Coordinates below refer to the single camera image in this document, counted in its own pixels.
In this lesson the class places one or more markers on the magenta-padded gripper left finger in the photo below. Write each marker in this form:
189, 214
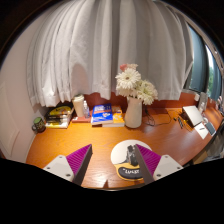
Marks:
60, 166

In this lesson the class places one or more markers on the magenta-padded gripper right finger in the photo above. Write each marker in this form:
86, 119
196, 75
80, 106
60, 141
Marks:
165, 166

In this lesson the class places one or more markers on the grey black computer mouse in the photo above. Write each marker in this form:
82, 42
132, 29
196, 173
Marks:
132, 156

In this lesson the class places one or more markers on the white mouse pad, yellow wrist rest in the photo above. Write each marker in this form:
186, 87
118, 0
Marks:
120, 153

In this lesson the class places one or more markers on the yellow and white book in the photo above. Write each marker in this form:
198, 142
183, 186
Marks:
56, 125

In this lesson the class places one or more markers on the dark mug, green inside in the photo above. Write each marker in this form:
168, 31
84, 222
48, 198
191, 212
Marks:
39, 125

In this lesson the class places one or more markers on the red book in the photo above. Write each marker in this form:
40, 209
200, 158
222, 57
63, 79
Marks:
80, 119

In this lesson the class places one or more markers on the yellow and black book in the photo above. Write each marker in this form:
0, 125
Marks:
60, 110

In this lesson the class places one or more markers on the dark smartphone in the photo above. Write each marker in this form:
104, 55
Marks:
210, 129

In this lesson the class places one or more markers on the white ceramic vase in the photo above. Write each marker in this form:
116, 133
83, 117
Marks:
133, 115

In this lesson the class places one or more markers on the blue book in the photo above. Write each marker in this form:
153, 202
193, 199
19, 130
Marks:
101, 115

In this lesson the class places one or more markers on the orange yellow book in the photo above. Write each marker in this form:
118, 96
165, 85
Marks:
118, 118

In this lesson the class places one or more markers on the white flower bouquet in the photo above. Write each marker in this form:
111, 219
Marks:
128, 80

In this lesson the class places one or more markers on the window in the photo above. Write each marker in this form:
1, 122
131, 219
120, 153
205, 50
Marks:
200, 66

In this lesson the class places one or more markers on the white pleated curtain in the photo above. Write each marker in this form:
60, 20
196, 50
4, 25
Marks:
100, 46

